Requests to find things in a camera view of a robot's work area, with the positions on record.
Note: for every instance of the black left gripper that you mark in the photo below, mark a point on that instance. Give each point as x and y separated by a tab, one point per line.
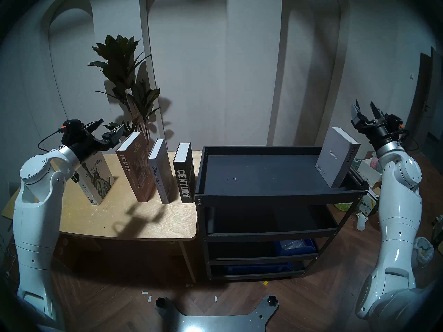
88	144

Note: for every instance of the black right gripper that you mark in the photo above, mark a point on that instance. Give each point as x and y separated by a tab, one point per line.
377	134

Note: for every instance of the grey iaura book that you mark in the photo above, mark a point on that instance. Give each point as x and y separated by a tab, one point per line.
332	158

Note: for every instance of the black CENTURY book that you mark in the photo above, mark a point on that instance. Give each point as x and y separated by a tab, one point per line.
183	182

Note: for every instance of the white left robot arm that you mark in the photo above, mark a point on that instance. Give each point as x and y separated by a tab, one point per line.
38	213

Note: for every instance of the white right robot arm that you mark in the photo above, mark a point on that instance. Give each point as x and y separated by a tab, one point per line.
398	213

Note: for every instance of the black three-tier shelf cart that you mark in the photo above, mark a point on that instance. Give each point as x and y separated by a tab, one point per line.
259	175

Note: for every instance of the white Statue of Liberty book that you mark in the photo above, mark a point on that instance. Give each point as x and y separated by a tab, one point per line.
97	182

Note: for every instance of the dark door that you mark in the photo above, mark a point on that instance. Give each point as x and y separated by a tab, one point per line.
420	92

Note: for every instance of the brown HOMES book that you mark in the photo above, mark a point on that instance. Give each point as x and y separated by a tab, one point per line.
138	175

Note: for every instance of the white box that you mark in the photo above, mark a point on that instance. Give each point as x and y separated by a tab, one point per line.
368	174

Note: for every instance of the grey Discontent book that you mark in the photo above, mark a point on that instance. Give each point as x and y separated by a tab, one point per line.
161	175

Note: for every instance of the brown cardboard box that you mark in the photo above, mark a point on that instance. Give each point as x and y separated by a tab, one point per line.
376	188

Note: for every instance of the dark green leafy plant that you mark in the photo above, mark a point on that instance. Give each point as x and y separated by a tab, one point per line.
117	54

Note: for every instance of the green and white carton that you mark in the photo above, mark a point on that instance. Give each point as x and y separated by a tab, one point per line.
368	205

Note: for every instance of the green plate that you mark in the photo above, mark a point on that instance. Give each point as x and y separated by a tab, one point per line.
343	206

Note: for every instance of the light wooden table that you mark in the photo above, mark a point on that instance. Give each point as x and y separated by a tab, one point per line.
145	220

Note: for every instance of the small white bottle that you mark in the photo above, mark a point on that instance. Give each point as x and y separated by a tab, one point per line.
361	222

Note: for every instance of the white bin with bag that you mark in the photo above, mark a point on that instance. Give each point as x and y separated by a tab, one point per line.
427	250

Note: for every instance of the blue bin with plastic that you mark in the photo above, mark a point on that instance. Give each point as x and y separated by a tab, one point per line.
297	246

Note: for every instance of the black star knob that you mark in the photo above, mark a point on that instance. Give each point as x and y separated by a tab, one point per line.
161	303
272	301

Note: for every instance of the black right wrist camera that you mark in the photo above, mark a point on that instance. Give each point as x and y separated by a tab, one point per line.
394	122

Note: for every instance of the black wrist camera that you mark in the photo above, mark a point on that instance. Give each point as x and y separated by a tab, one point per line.
394	122
72	127

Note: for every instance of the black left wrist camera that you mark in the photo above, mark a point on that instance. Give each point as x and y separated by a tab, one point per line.
72	127

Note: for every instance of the grey metal robot base plate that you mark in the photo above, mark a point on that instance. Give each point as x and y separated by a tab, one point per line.
214	322

